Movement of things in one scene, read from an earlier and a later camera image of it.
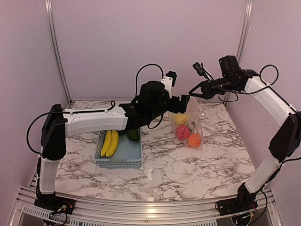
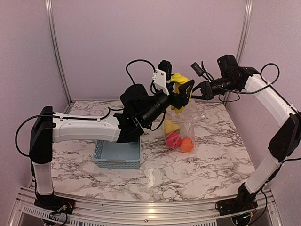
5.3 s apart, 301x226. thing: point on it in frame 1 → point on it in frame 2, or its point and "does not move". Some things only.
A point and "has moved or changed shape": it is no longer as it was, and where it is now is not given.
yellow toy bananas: (110, 144) → (179, 79)
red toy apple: (182, 132) → (174, 140)
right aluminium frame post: (242, 35) does not move
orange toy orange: (194, 140) → (187, 145)
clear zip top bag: (187, 127) has moved or changed shape
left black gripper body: (159, 110) does not move
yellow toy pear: (181, 119) → (170, 126)
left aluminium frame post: (49, 10) does not move
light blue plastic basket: (128, 154) does not move
